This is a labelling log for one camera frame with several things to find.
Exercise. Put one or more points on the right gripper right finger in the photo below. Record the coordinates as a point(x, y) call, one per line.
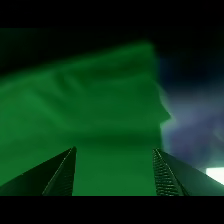
point(180, 178)

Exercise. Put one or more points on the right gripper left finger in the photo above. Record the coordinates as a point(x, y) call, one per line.
point(50, 178)

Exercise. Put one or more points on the dark green shirt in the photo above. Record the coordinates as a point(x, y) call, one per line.
point(83, 110)

